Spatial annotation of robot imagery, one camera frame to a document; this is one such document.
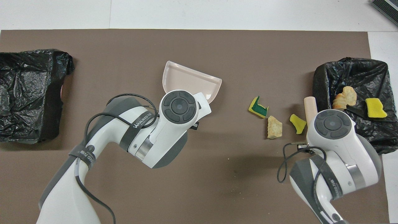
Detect bin lined with black bag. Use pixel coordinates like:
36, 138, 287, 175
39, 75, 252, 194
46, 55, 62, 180
312, 57, 398, 155
0, 49, 75, 144

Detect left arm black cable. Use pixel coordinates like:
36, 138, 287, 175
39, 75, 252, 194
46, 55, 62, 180
75, 93, 160, 224

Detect yellow and green sponge piece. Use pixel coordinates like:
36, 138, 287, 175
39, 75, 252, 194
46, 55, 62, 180
248, 96, 269, 119

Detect striped toy croissant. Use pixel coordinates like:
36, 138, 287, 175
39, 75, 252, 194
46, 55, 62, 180
341, 86, 357, 108

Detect brown table mat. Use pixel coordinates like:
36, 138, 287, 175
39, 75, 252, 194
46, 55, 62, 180
0, 29, 391, 224

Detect grey ribbed device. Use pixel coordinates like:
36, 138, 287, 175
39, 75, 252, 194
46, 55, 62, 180
370, 0, 398, 27

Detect yellow sponge chunk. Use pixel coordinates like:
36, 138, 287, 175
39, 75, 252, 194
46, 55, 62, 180
365, 98, 388, 119

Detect beige hand brush black bristles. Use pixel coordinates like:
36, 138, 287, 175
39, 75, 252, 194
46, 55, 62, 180
303, 96, 318, 125

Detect pale stone-like bread chunk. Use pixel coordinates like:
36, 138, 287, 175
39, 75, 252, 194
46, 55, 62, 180
267, 115, 283, 139

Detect small yellow sponge piece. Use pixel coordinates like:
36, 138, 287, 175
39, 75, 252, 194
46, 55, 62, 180
289, 114, 307, 135

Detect beige plastic dustpan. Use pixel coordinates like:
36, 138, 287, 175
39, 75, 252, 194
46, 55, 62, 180
163, 61, 222, 104

